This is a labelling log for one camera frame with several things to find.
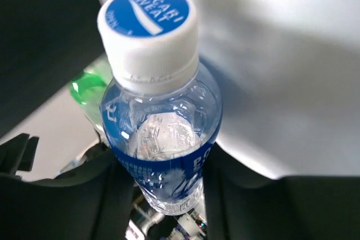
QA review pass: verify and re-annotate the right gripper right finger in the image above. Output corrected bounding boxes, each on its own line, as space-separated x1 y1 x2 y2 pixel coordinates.
203 146 359 239

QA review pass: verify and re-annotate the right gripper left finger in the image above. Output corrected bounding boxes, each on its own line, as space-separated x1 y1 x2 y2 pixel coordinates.
1 152 133 239

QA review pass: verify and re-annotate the clear bottle blue label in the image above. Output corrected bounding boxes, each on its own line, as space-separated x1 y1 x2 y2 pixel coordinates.
97 0 222 216

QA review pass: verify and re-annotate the green plastic soda bottle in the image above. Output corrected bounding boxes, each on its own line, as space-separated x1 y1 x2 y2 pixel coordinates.
69 60 112 130

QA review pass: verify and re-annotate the black ribbed plastic bin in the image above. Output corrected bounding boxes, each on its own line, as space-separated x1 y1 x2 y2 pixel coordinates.
1 0 104 135

